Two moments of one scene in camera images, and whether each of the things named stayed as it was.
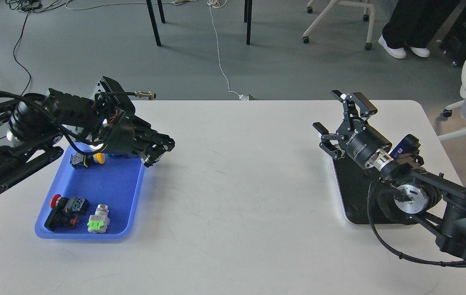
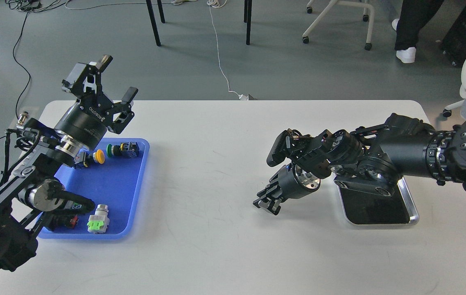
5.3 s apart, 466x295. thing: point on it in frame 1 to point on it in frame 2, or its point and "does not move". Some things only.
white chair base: (330, 5) does not move
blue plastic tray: (120, 178) does not move
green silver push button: (98, 223) does not move
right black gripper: (362, 142) to (293, 182)
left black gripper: (123, 135) to (87, 123)
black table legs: (247, 12) does not move
